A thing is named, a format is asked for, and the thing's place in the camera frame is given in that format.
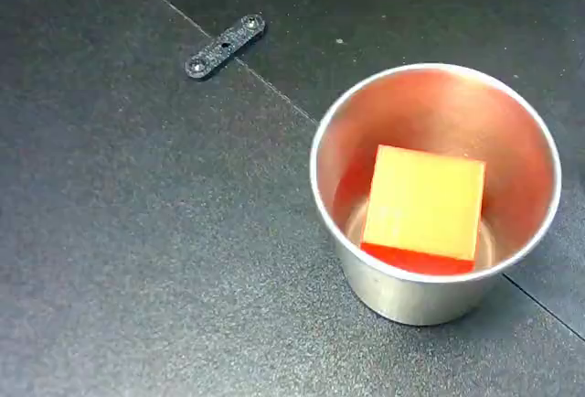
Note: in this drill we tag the stainless steel cup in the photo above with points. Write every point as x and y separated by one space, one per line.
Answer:
397 296

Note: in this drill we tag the black screwed joining plate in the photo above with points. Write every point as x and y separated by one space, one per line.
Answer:
224 46

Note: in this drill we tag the black table mat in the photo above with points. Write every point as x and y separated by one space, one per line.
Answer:
137 232

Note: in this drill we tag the red cube block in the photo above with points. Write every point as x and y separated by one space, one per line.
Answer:
425 205

